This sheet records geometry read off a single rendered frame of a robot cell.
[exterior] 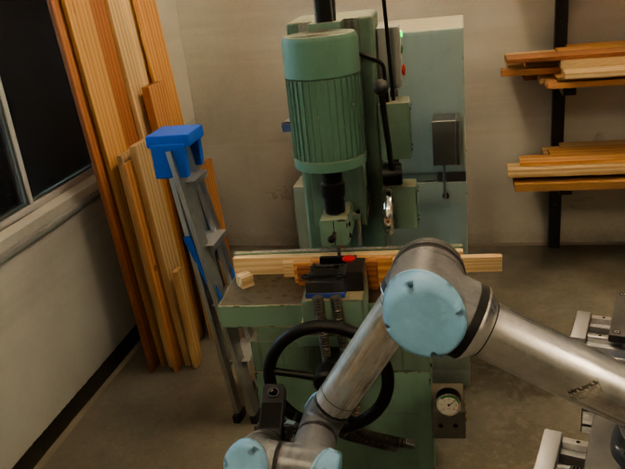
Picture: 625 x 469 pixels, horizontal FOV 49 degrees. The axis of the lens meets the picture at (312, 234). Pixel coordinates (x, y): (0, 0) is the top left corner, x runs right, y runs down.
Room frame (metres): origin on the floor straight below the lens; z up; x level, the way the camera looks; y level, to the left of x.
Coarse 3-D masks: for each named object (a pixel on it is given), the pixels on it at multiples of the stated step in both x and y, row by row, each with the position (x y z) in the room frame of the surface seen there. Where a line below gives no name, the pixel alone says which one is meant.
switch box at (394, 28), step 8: (392, 24) 1.90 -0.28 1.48; (376, 32) 1.85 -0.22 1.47; (384, 32) 1.84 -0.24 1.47; (392, 32) 1.84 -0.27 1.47; (376, 40) 1.85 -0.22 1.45; (384, 40) 1.84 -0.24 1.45; (392, 40) 1.84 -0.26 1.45; (384, 48) 1.84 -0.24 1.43; (392, 48) 1.84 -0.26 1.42; (400, 48) 1.87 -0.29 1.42; (384, 56) 1.84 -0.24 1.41; (392, 56) 1.84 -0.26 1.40; (400, 56) 1.84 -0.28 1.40; (392, 64) 1.84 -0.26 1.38; (400, 64) 1.84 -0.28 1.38; (392, 72) 1.84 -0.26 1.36; (400, 72) 1.84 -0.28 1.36; (400, 80) 1.84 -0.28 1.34
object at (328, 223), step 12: (348, 204) 1.66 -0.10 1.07; (324, 216) 1.59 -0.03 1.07; (336, 216) 1.58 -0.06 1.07; (348, 216) 1.58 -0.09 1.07; (324, 228) 1.56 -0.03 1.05; (336, 228) 1.55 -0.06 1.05; (348, 228) 1.55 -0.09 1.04; (324, 240) 1.56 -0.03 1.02; (336, 240) 1.55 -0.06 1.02; (348, 240) 1.55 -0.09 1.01
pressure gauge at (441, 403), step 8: (440, 392) 1.35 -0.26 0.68; (448, 392) 1.34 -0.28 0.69; (456, 392) 1.34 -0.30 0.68; (440, 400) 1.34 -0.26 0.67; (448, 400) 1.33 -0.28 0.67; (456, 400) 1.33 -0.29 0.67; (440, 408) 1.34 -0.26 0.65; (448, 408) 1.33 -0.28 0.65; (456, 408) 1.33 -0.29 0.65; (448, 416) 1.35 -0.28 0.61
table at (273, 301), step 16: (240, 288) 1.58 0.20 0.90; (256, 288) 1.57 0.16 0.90; (272, 288) 1.56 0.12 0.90; (288, 288) 1.55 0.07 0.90; (304, 288) 1.54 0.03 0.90; (224, 304) 1.50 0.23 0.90; (240, 304) 1.49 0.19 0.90; (256, 304) 1.48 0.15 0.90; (272, 304) 1.47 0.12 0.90; (288, 304) 1.46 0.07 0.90; (368, 304) 1.43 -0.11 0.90; (224, 320) 1.49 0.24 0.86; (240, 320) 1.48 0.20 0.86; (256, 320) 1.48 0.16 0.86; (272, 320) 1.47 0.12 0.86; (288, 320) 1.46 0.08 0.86; (304, 336) 1.36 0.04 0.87; (336, 336) 1.35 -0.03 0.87
